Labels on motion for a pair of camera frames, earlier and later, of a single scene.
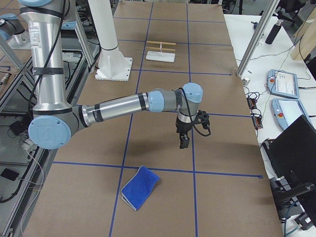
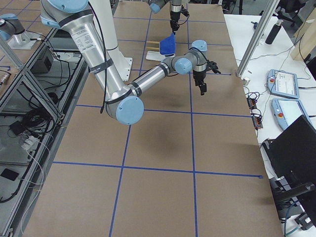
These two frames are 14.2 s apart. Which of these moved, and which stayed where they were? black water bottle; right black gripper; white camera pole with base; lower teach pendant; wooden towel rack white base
Moved: right black gripper
Stayed: white camera pole with base; black water bottle; wooden towel rack white base; lower teach pendant
